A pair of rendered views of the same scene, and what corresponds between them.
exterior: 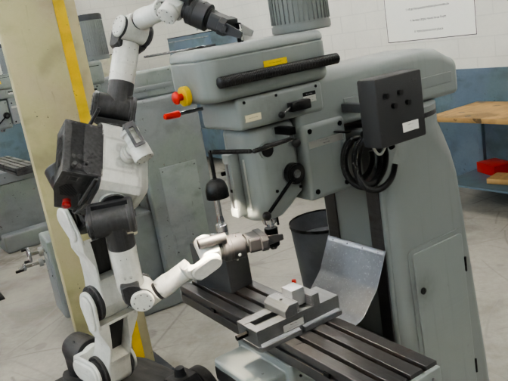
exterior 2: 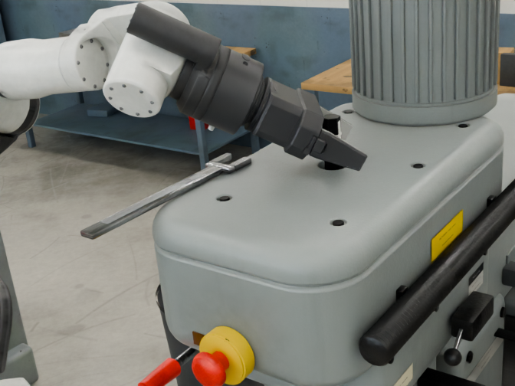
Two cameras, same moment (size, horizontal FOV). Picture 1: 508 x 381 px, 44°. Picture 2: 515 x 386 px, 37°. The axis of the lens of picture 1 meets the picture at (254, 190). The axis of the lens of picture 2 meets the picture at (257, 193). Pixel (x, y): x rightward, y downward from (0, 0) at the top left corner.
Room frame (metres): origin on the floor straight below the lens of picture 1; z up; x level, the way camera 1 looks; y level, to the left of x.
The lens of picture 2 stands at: (1.26, 0.36, 2.23)
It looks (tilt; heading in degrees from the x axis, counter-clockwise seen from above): 23 degrees down; 339
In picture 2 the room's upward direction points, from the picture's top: 5 degrees counter-clockwise
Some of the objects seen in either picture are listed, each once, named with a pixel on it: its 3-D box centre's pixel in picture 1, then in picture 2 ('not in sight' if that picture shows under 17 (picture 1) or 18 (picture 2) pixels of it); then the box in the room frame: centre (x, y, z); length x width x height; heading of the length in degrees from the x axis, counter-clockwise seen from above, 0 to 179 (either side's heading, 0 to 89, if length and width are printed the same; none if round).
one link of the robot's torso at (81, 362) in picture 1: (105, 362); not in sight; (2.39, 0.74, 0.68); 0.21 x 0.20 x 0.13; 42
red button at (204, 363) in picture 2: (178, 97); (212, 367); (1.90, 0.18, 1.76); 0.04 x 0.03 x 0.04; 32
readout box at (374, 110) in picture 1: (393, 108); not in sight; (1.90, -0.47, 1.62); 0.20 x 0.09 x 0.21; 122
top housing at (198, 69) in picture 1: (248, 66); (342, 219); (2.04, -0.05, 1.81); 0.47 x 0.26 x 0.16; 122
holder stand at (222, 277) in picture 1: (220, 261); not in sight; (2.43, 0.19, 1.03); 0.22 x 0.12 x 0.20; 42
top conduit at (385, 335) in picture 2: (280, 69); (461, 251); (1.93, -0.14, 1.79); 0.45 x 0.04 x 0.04; 122
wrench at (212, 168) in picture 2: (179, 51); (169, 192); (2.05, 0.16, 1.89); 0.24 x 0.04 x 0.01; 119
